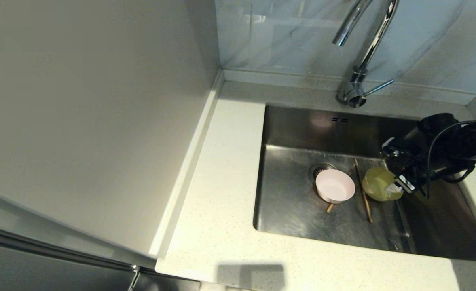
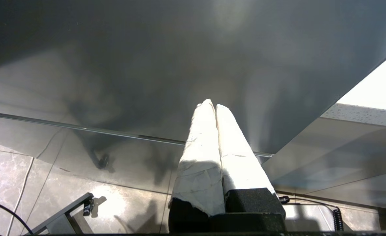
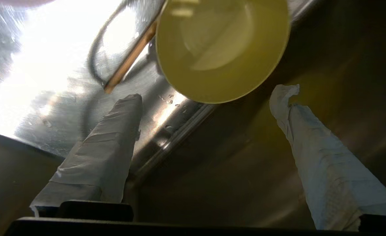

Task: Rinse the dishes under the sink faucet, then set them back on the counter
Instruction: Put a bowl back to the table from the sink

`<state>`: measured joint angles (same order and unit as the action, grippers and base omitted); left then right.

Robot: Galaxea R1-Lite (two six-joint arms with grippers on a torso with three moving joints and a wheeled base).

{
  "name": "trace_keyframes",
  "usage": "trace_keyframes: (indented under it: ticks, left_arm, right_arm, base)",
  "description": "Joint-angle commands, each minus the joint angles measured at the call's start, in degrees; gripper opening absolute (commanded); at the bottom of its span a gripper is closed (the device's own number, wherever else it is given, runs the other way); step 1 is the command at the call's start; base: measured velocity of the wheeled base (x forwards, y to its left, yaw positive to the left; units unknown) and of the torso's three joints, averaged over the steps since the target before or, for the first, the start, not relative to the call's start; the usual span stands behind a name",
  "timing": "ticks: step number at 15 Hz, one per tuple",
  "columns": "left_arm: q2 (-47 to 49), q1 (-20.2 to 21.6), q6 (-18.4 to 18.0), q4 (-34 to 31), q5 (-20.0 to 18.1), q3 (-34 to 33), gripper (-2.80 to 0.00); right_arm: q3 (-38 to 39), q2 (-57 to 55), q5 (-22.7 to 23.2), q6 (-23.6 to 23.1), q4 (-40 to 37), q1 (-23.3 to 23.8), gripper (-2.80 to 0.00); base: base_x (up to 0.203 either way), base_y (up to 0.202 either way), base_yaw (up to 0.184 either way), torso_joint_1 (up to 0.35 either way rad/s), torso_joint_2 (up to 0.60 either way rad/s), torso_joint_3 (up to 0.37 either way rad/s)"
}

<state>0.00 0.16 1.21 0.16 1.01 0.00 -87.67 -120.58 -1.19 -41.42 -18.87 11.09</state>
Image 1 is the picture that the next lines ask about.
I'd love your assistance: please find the yellow bowl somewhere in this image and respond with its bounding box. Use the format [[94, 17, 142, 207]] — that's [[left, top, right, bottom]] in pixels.
[[362, 167, 404, 202]]

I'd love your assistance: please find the wooden chopstick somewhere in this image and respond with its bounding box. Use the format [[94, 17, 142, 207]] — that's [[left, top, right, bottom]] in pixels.
[[354, 158, 373, 224], [326, 164, 355, 214]]

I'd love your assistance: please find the pink bowl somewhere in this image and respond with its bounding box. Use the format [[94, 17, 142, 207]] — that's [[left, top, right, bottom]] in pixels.
[[315, 169, 356, 205]]

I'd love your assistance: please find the chrome gooseneck faucet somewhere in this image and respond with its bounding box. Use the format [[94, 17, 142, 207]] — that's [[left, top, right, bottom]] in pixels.
[[332, 0, 400, 108]]

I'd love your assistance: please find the stainless steel sink basin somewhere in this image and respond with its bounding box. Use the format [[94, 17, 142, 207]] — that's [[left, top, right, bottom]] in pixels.
[[252, 104, 476, 262]]

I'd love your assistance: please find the round metal drain strainer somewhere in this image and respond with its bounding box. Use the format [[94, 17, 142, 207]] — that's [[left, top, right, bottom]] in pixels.
[[308, 162, 336, 186]]

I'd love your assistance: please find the grey tall cabinet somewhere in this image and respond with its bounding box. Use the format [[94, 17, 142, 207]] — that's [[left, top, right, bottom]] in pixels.
[[0, 0, 222, 291]]

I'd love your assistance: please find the chrome cabinet handle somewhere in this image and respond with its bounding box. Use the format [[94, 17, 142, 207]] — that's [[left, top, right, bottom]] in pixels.
[[128, 267, 140, 291]]

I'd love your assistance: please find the chrome cabinet rail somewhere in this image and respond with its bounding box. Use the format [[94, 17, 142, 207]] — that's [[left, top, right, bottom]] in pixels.
[[0, 224, 157, 279]]

